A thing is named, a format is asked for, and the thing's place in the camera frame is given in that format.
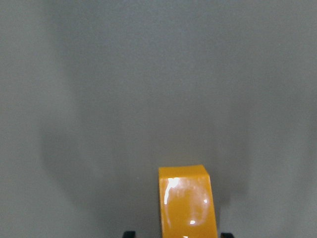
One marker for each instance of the orange trapezoid block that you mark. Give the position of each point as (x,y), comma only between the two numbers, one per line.
(186,202)

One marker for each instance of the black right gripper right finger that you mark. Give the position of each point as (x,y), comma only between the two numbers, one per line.
(226,235)

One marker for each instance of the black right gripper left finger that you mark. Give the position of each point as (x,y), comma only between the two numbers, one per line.
(129,234)

